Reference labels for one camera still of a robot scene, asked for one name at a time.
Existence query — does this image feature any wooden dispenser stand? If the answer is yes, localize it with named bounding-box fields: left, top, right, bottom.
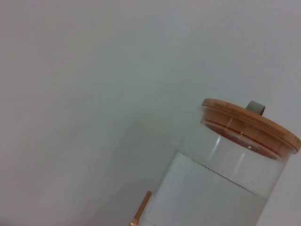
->
left=128, top=190, right=153, bottom=226

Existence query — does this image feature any wooden jar lid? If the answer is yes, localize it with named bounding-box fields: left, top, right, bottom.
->
left=200, top=98, right=301, bottom=161

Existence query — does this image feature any glass water dispenser jar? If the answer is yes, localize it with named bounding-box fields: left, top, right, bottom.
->
left=131, top=105, right=289, bottom=226

